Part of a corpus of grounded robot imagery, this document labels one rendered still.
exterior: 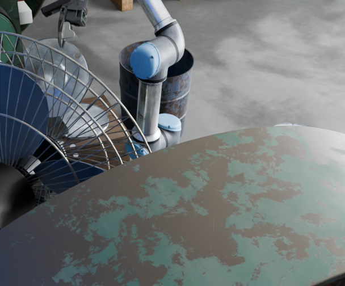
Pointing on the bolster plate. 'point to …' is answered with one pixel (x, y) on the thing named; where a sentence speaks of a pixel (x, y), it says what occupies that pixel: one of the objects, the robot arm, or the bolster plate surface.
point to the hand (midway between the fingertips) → (59, 43)
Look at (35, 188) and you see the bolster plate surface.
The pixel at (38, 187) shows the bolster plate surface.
